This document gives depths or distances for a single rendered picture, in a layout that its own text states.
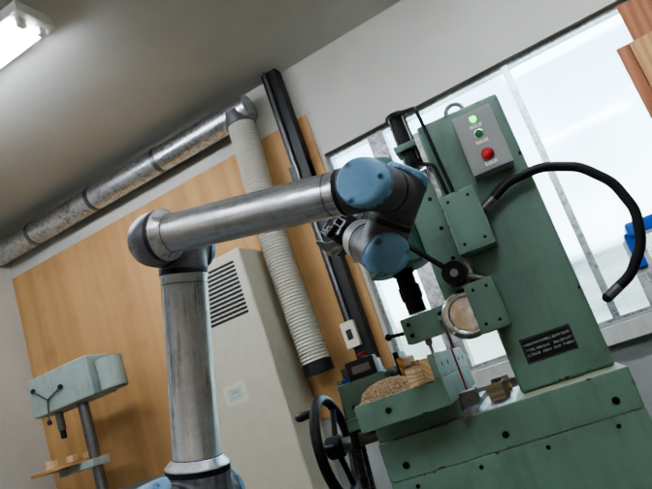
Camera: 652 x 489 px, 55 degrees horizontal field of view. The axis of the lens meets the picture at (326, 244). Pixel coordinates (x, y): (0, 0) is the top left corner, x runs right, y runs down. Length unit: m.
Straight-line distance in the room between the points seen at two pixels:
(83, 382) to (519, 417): 2.62
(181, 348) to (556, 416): 0.84
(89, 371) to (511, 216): 2.58
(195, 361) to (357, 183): 0.62
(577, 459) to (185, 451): 0.85
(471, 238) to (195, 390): 0.73
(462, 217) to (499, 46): 1.78
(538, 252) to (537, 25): 1.78
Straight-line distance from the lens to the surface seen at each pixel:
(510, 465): 1.50
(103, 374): 3.57
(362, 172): 1.10
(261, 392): 3.14
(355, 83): 3.39
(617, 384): 1.49
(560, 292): 1.59
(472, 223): 1.53
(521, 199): 1.62
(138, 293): 3.97
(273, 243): 3.22
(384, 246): 1.21
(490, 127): 1.60
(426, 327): 1.68
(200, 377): 1.49
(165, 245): 1.36
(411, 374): 1.32
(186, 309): 1.49
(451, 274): 1.55
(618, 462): 1.51
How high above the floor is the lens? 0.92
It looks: 14 degrees up
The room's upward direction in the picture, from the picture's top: 19 degrees counter-clockwise
